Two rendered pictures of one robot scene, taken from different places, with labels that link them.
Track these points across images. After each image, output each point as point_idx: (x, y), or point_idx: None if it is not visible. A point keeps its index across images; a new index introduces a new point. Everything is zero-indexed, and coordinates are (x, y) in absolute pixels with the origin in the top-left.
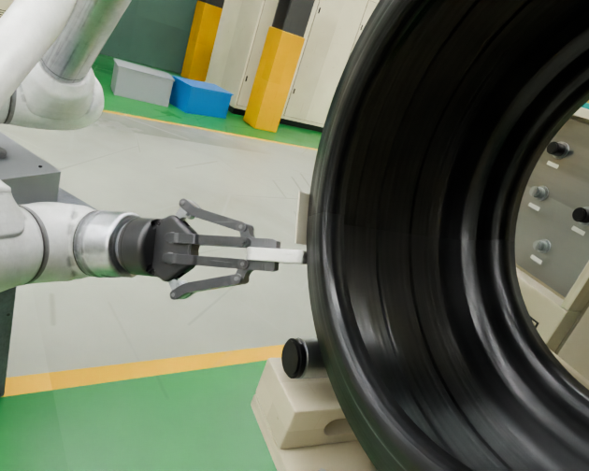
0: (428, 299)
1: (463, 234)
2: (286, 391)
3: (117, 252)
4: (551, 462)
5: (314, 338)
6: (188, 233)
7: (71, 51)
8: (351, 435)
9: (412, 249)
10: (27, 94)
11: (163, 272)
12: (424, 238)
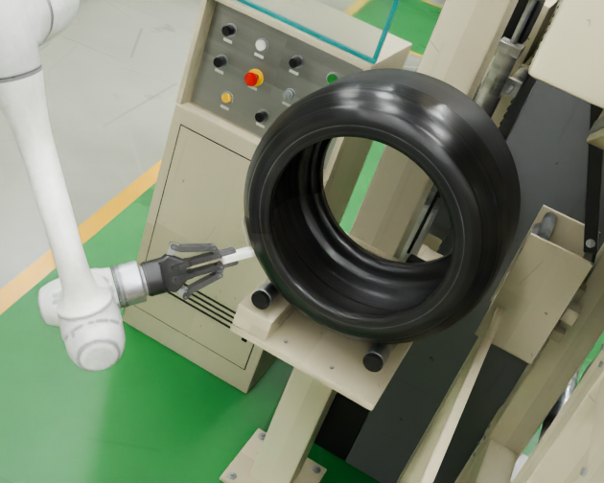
0: (294, 237)
1: (298, 193)
2: (261, 315)
3: (146, 289)
4: (368, 290)
5: (265, 286)
6: (182, 262)
7: None
8: (284, 319)
9: (280, 214)
10: None
11: (174, 287)
12: (283, 204)
